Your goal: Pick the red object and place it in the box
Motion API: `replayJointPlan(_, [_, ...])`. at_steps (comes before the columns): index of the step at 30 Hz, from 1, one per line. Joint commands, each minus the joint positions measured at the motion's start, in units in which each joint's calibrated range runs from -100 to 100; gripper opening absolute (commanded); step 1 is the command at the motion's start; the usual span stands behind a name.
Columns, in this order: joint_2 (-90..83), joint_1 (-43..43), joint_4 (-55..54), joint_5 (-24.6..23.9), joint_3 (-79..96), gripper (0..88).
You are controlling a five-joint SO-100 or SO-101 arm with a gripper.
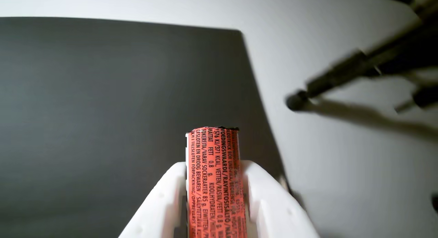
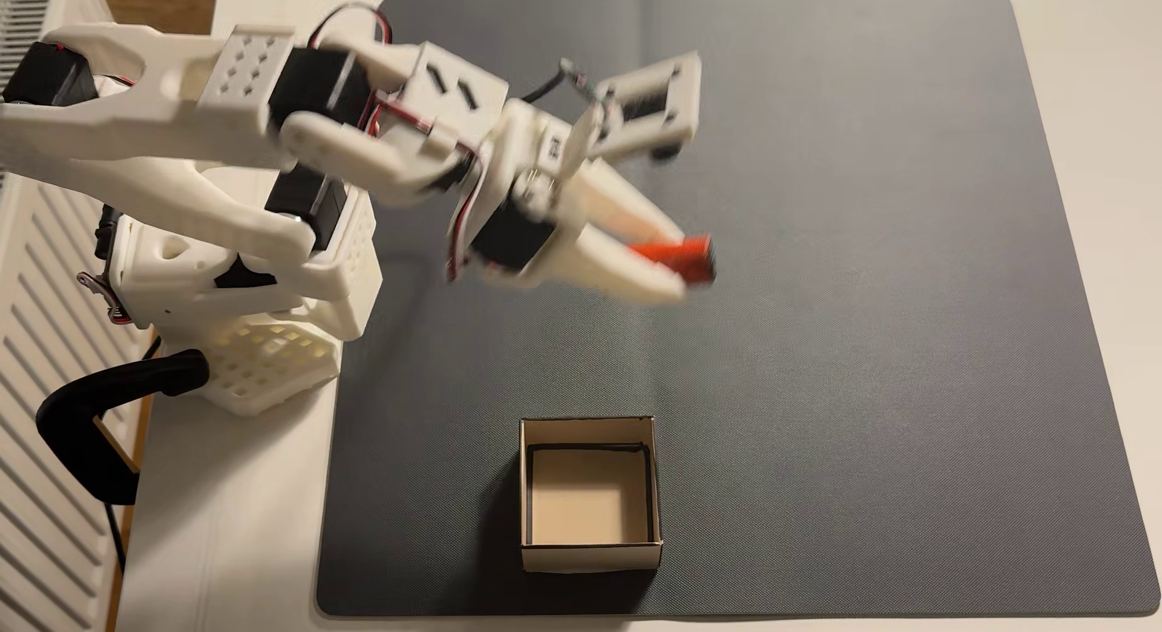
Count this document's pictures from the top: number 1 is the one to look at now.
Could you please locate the red printed candy roll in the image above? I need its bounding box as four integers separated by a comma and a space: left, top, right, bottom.
185, 126, 249, 238

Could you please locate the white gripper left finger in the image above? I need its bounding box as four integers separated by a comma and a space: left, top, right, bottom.
118, 161, 188, 238

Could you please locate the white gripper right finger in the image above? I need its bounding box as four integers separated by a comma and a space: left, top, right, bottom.
241, 160, 321, 238

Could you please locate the dark grey textured mat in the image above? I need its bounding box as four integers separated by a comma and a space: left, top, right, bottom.
0, 16, 292, 238

